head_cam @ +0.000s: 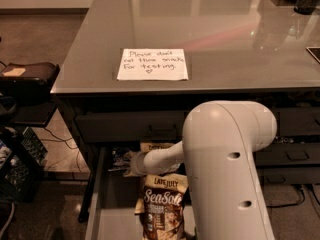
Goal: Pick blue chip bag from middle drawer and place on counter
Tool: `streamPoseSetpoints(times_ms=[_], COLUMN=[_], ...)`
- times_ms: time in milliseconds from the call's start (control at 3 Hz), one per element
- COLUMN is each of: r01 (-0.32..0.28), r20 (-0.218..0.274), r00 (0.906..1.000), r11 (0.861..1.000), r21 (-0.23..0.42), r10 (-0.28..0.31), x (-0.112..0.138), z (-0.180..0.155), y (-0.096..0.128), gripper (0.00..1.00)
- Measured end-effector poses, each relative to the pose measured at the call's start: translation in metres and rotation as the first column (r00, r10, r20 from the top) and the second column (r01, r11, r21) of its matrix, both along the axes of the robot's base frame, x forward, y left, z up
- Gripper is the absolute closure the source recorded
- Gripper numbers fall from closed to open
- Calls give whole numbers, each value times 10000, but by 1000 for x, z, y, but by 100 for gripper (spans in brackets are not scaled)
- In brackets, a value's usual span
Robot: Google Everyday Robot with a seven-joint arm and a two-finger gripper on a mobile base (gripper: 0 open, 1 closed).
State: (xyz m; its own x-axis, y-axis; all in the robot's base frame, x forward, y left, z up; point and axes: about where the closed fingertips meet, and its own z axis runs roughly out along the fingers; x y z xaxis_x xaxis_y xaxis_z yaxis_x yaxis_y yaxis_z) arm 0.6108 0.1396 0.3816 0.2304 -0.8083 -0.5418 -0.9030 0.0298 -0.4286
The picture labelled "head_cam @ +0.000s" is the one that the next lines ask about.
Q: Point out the yellow-beige gripper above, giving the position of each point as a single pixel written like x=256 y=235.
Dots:
x=138 y=163

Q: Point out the dark top left drawer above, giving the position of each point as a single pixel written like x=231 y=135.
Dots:
x=131 y=126

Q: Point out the late july chip bag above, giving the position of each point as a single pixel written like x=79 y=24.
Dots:
x=149 y=146
x=160 y=206

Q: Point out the dark drawer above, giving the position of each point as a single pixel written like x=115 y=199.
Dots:
x=293 y=175
x=288 y=155
x=131 y=126
x=298 y=121

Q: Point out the front Late July chip bag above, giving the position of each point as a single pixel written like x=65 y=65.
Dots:
x=160 y=206

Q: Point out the rear Late July chip bag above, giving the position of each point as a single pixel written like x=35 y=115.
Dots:
x=149 y=146

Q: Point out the dark tablet on counter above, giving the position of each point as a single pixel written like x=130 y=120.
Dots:
x=314 y=52

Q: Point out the open grey middle drawer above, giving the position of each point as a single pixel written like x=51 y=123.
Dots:
x=111 y=214

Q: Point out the blue chip bag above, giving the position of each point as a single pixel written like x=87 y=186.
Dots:
x=121 y=158

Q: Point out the black crate with items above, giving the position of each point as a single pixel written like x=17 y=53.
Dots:
x=22 y=164

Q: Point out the black device with sticky note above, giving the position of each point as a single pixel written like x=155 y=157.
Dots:
x=31 y=83

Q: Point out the white handwritten paper note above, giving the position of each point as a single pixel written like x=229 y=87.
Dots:
x=153 y=64

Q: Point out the dark middle right drawer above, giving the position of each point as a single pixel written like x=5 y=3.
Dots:
x=288 y=155

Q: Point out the dark top right drawer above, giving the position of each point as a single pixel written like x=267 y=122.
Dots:
x=298 y=121

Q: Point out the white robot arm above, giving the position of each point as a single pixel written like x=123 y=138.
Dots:
x=217 y=146

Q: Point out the dark bottom right drawer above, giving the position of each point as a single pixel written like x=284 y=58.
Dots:
x=293 y=175

